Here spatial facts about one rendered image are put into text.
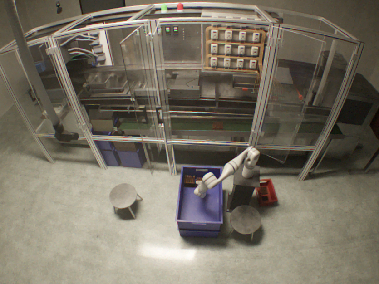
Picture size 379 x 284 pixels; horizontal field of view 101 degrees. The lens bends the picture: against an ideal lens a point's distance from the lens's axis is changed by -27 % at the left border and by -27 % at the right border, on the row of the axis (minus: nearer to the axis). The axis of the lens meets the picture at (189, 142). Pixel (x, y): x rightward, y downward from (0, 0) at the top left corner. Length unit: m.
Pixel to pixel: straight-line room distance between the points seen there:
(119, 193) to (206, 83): 1.46
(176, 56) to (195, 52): 0.20
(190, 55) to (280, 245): 2.14
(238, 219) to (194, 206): 0.44
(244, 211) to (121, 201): 1.22
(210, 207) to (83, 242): 1.42
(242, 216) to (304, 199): 0.92
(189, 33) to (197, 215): 1.73
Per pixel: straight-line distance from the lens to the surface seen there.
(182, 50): 2.21
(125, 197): 2.26
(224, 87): 2.30
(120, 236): 2.37
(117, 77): 2.47
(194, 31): 2.14
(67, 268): 2.52
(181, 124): 2.21
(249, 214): 2.11
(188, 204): 2.14
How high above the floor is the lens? 2.12
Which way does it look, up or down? 46 degrees down
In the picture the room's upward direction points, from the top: 3 degrees counter-clockwise
